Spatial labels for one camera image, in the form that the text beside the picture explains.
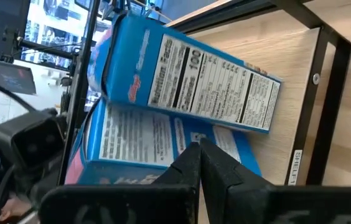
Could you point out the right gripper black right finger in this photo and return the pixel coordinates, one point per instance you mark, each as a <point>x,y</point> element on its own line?
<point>272,208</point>

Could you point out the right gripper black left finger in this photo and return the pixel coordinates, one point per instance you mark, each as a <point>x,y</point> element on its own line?
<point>125,205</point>

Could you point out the blue Rice Krispies cereal box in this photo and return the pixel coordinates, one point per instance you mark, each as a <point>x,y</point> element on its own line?
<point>132,133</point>
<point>213,84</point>

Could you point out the white shelf label sticker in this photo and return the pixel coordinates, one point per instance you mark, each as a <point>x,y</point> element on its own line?
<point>295,168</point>

